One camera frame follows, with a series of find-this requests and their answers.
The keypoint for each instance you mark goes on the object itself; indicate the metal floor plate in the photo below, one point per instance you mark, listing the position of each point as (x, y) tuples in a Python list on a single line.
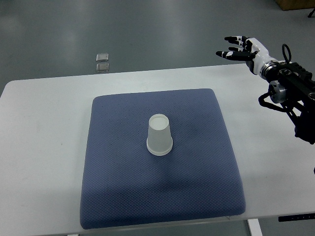
[(102, 57), (102, 67)]

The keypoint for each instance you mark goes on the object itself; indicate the blue mesh cushion mat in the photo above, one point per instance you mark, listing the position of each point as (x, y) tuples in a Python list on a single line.
[(124, 184)]

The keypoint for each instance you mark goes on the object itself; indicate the black tripod leg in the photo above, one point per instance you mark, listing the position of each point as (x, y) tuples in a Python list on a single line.
[(311, 13)]

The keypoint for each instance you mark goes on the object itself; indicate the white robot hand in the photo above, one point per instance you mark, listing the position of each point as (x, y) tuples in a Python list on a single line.
[(249, 48)]

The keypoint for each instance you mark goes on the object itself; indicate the black table control panel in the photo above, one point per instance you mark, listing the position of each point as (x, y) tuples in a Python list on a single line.
[(299, 217)]

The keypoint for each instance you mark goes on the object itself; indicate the white table leg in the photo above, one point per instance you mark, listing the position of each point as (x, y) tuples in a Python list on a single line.
[(254, 227)]

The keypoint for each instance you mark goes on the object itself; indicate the brown cardboard box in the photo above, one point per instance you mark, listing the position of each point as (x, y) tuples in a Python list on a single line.
[(295, 4)]

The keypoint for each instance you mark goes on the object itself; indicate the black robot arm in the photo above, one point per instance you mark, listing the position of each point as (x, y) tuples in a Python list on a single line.
[(269, 105)]

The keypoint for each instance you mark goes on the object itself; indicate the white paper cup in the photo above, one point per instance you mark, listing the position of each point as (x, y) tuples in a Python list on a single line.
[(159, 129), (159, 149)]

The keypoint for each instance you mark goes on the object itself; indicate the upper metal floor plate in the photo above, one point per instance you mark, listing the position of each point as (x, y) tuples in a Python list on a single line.
[(102, 57)]

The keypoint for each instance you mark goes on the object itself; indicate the white paper cup on mat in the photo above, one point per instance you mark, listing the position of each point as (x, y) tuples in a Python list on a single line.
[(159, 149)]

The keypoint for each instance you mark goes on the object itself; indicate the lower metal floor plate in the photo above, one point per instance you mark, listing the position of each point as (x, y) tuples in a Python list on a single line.
[(102, 67)]

